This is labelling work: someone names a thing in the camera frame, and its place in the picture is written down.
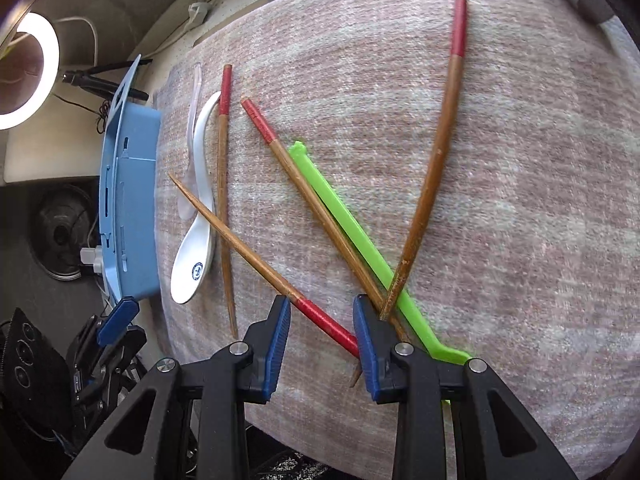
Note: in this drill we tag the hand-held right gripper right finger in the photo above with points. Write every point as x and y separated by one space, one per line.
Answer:
367 345

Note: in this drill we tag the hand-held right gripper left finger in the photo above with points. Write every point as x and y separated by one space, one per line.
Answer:
277 350

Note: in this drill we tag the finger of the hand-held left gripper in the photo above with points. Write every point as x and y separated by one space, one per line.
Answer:
86 337
117 317

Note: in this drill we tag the white ceramic soup spoon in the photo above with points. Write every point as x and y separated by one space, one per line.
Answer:
192 260

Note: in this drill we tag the red-tipped wooden chopstick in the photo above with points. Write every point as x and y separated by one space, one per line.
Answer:
250 250
300 180
445 125
223 160

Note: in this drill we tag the translucent plastic spoon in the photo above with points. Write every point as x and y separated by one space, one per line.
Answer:
185 207

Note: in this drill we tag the blue plastic utensil basket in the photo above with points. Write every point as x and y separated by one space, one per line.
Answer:
135 185

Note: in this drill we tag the green plastic spoon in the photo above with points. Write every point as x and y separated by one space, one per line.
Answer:
340 210

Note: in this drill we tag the white charger adapter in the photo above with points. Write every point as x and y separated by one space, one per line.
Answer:
90 260

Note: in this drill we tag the black floor fan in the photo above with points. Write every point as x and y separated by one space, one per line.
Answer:
60 232

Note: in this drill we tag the patterned dark cloth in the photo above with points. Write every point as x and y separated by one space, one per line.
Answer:
290 467

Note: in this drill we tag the white low cabinet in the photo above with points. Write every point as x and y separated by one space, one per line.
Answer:
50 155

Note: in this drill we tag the pink grey checked towel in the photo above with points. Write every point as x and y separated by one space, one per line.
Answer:
500 185

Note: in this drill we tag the black tripod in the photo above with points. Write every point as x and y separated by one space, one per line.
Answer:
90 82

